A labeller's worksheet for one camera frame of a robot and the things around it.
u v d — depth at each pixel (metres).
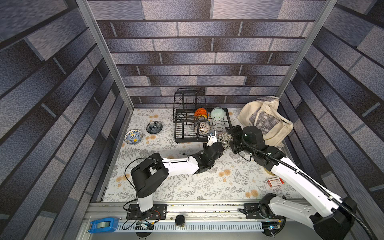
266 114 0.98
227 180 0.84
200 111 1.10
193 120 1.08
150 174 0.49
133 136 1.01
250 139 0.55
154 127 1.06
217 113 1.13
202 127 1.03
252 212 0.73
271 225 0.71
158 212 0.73
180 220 0.64
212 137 0.72
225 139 0.85
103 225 0.67
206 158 0.64
